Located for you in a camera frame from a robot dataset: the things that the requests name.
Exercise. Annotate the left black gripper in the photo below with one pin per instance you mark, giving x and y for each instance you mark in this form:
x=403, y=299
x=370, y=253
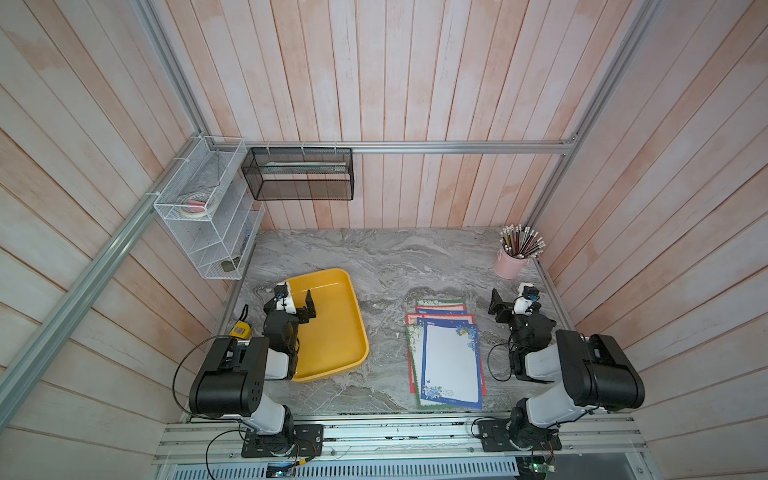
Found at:
x=301, y=312

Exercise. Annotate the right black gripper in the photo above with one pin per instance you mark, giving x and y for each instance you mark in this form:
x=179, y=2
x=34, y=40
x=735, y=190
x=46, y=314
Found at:
x=499, y=306

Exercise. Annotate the blue floral stationery paper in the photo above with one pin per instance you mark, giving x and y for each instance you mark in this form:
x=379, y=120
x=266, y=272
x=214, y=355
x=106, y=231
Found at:
x=451, y=371
x=441, y=309

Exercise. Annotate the yellow plastic storage tray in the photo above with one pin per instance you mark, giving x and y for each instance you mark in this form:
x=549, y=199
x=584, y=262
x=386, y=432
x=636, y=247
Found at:
x=335, y=341

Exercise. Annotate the green floral stationery paper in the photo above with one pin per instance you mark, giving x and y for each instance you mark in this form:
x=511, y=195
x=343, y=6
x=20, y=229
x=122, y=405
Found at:
x=438, y=302
x=414, y=360

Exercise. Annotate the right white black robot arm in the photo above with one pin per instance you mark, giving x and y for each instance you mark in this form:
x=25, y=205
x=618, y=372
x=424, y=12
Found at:
x=585, y=375

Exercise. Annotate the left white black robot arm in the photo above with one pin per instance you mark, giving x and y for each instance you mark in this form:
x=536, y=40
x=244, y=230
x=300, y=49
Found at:
x=230, y=383

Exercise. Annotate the pink pencil cup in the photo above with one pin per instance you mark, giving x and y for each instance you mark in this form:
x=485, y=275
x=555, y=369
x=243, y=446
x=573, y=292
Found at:
x=508, y=267

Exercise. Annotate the bundle of pencils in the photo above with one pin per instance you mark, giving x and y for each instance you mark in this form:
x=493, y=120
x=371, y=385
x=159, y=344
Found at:
x=521, y=242

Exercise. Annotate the yellow tape measure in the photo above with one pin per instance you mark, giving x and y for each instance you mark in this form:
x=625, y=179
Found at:
x=242, y=328

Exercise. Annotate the tape roll on shelf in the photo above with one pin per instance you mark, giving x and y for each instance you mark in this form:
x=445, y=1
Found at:
x=198, y=205

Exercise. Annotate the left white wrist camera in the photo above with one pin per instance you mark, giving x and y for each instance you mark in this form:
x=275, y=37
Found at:
x=282, y=299

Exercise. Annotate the black mesh wall basket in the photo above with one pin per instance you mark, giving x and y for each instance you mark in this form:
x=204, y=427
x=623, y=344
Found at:
x=299, y=173

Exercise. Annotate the white wire wall shelf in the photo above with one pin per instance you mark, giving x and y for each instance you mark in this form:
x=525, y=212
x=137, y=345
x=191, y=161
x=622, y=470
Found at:
x=219, y=245

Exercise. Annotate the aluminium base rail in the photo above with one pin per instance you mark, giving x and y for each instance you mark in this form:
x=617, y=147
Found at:
x=394, y=436

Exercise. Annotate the horizontal aluminium frame bar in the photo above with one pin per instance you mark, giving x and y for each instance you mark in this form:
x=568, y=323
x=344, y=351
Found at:
x=412, y=147

